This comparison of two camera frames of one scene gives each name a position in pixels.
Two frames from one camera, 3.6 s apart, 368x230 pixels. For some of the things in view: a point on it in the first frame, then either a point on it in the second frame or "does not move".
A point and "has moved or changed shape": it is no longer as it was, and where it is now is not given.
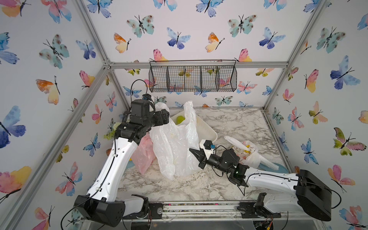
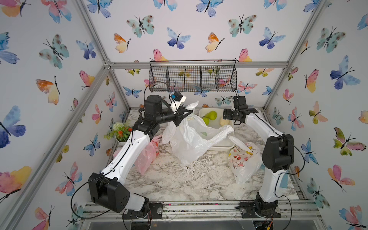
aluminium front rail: x=209 y=211 does not move
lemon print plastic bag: x=171 y=143 has moved or changed shape
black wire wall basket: x=193 y=76 does not move
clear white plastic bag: x=249 y=155 does not move
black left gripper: x=165 y=117 -> x=177 y=116
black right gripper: x=205 y=160 -> x=226 y=113
